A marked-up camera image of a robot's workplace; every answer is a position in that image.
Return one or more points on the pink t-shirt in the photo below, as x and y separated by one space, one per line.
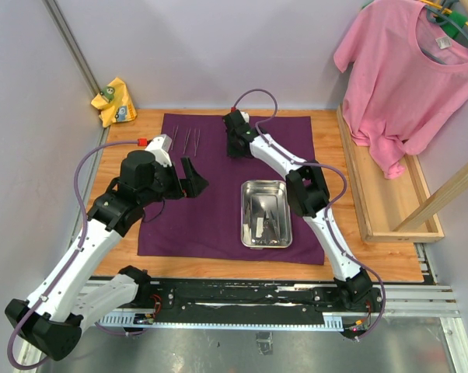
407 79

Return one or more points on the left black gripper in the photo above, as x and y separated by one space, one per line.
188 187

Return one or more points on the aluminium rail frame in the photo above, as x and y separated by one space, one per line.
420 331

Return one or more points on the purple surgical wrap cloth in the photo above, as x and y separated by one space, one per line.
209 226

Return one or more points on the white gauze pad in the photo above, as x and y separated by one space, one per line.
260 227

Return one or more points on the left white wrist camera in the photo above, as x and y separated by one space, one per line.
159 146

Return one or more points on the aluminium corner post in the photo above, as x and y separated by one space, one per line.
55 12

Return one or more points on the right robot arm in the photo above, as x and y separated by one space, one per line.
312 189

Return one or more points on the yellow hoop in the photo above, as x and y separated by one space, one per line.
438 11

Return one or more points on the wooden beam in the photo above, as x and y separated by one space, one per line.
446 193

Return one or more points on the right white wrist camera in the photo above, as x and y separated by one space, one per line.
245 116

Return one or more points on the yellow paper bag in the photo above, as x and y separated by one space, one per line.
114 103

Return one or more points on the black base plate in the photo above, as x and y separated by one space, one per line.
238 304

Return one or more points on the steel instrument tray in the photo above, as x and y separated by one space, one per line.
257 198

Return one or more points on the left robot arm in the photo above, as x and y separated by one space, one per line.
54 316

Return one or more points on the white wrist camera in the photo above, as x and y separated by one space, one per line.
245 116
159 146

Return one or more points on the steel scissors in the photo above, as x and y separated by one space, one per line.
274 236

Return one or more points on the grey clothes hanger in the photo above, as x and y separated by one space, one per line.
459 38

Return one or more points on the green hanger clip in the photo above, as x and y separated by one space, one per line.
457 19

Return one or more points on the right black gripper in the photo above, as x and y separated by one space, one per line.
230 151

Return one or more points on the wooden tray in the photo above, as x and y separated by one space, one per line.
382 204

